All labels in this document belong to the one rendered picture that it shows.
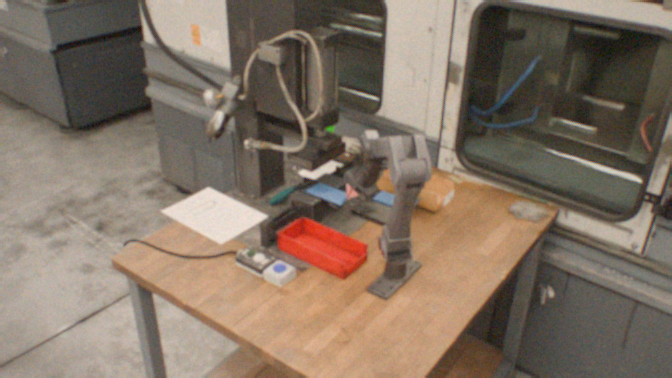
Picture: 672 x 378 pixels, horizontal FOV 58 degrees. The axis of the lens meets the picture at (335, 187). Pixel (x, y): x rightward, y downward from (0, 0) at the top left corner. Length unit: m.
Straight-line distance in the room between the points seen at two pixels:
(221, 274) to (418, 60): 1.14
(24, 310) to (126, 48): 2.40
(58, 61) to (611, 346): 3.91
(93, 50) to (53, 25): 0.35
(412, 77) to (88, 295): 1.93
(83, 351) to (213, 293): 1.36
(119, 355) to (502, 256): 1.77
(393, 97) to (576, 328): 1.14
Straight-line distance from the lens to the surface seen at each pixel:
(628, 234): 2.22
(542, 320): 2.57
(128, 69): 5.08
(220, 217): 2.06
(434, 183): 2.19
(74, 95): 4.91
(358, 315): 1.65
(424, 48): 2.37
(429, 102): 2.41
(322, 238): 1.91
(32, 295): 3.42
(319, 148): 1.90
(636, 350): 2.48
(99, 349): 3.00
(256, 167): 2.10
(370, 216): 2.01
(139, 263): 1.90
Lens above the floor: 2.00
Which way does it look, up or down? 30 degrees down
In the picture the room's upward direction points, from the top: 1 degrees clockwise
